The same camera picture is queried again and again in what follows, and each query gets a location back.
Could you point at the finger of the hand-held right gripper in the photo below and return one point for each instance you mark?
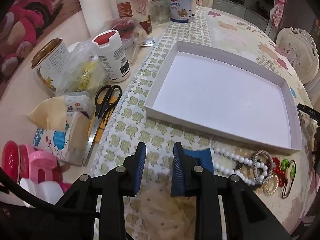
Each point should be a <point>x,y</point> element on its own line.
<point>310,111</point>

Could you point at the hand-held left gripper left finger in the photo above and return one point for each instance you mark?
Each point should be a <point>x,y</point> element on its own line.
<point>141,165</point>

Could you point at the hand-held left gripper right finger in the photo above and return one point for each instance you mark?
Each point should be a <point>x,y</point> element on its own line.
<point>178,170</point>

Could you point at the blue hair claw clip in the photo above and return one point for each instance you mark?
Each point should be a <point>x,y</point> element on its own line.
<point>207,162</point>

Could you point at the cream dotted scrunchie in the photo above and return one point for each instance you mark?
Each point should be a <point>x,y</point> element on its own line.
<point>162,210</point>

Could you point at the white shallow box tray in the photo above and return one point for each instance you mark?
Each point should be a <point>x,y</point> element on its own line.
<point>220,92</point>

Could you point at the cream carved dining chair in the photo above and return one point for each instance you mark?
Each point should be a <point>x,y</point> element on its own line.
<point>295,52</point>

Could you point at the soft tissue pack blue print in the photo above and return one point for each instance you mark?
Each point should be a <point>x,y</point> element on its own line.
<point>60,140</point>

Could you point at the small white tissue packet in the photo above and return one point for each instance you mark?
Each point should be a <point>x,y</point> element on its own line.
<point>76,103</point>

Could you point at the quilted apple print tablecloth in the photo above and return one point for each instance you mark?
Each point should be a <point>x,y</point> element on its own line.
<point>237,42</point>

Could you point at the clear plastic bag yellow contents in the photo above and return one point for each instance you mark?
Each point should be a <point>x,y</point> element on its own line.
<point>82,75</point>

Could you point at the pink patterned hanging cloth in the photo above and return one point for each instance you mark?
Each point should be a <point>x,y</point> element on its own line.
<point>278,7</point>

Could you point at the white bottle red cap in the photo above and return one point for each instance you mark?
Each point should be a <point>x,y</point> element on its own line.
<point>112,60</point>

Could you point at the white kitchen cabinets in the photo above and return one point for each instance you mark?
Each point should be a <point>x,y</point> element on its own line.
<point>240,12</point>

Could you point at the blue striped sachet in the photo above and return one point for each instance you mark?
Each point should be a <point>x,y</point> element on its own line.
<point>148,42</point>

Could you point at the tin can gold rim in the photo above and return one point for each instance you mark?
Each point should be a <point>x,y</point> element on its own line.
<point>53,62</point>

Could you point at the bag of red dates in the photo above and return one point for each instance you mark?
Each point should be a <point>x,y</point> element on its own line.
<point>122,27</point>

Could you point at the small empty glass jar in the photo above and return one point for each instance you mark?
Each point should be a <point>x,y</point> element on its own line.
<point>160,13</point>

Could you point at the glass jar yellow lid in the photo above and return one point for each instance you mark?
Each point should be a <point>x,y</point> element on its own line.
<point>130,5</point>

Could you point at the blue white milk powder can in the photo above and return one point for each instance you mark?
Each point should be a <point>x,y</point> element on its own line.
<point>181,5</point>

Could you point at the white paper towel roll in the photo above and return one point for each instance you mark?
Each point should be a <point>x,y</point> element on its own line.
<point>92,5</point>

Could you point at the pink bear wall poster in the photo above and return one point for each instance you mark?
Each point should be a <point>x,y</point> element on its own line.
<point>25,17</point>

